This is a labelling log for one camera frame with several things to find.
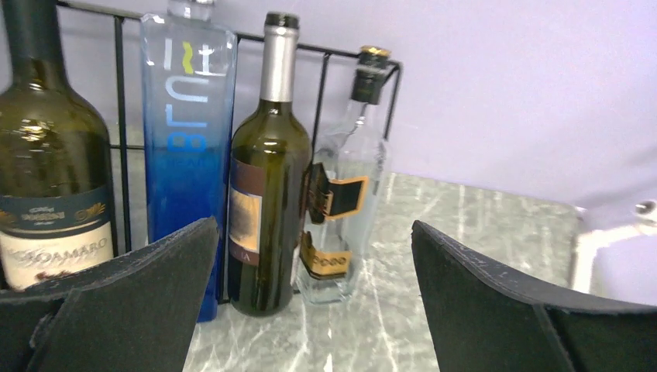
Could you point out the clear square liquor bottle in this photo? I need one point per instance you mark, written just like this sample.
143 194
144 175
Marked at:
350 166

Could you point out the dark green wine bottle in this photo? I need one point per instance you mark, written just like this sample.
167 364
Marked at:
57 200

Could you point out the black wire wine rack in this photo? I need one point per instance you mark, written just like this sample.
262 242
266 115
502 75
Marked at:
114 31

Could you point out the white PVC pipe frame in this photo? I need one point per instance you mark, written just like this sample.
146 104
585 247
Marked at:
618 262

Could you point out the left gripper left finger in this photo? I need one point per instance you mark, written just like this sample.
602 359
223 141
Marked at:
136 312

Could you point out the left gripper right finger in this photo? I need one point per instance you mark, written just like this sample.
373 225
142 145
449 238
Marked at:
484 315

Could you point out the blue rectangular glass bottle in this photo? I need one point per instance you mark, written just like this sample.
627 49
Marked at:
189 80

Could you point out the brown-green wine bottle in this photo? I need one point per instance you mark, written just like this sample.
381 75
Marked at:
270 159

